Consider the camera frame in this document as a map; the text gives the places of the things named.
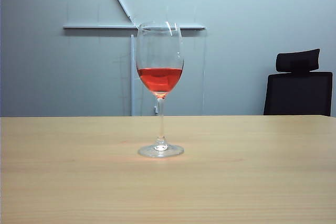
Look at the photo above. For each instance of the clear stemmed wine goblet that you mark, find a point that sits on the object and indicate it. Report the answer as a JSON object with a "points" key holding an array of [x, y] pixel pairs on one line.
{"points": [[160, 129]]}

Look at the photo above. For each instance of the red liquid in goblet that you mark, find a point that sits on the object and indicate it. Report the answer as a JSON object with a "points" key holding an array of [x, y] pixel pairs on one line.
{"points": [[160, 79]]}

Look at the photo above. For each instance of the black office chair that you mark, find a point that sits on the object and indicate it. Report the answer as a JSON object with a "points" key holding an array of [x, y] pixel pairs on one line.
{"points": [[296, 95]]}

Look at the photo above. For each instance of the white vertical wall strip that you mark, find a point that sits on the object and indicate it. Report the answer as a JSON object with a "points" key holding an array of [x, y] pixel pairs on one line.
{"points": [[132, 90]]}

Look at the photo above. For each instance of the white horizontal wall strip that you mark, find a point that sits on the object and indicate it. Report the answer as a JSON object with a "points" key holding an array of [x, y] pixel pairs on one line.
{"points": [[105, 26]]}

